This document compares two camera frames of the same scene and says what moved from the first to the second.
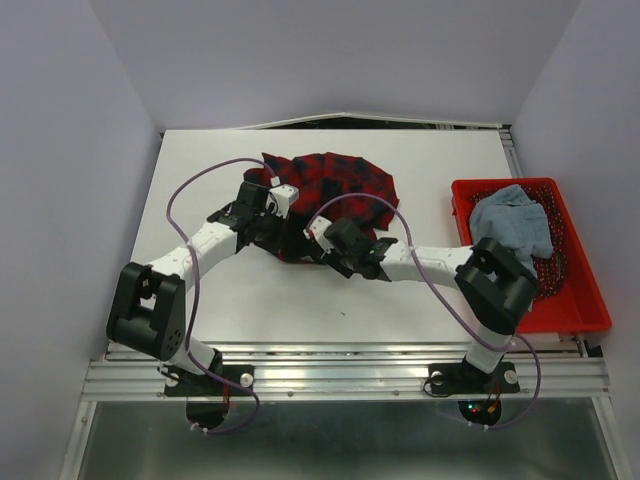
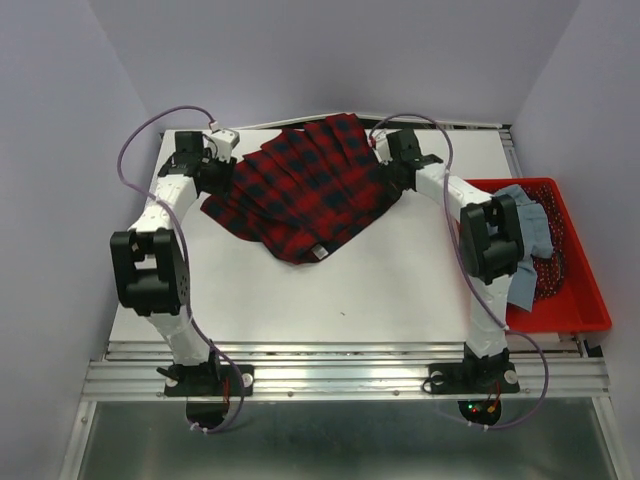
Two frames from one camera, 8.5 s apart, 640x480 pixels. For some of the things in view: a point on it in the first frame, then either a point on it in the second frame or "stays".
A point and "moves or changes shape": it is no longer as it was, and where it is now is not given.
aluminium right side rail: x=510 y=154 stays
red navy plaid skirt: x=328 y=186 moves or changes shape
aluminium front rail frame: x=554 y=371 stays
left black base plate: x=183 y=382 stays
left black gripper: x=277 y=242 → x=227 y=173
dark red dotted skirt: x=550 y=270 stays
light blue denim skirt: x=509 y=215 stays
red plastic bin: x=578 y=303 stays
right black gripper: x=332 y=259 → x=386 y=174
